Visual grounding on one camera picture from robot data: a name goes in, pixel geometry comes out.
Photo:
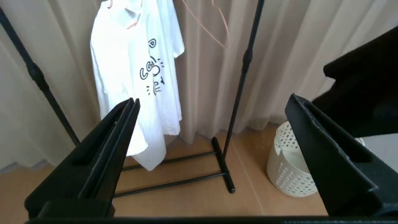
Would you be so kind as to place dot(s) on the black clothes rack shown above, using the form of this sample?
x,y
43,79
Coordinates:
x,y
245,62

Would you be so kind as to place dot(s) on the white laundry basket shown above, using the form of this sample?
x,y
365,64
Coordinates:
x,y
289,168

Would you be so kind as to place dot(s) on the pink clothes hanger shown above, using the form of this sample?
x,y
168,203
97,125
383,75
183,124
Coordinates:
x,y
133,24
228,35

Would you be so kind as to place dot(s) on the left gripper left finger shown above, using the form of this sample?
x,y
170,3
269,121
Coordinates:
x,y
93,168

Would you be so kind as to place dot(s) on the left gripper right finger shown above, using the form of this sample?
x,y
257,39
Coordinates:
x,y
335,168

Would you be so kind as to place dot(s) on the black garment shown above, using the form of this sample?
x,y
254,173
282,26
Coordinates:
x,y
367,87

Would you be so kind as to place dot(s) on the white printed shirt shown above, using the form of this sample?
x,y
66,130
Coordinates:
x,y
118,62

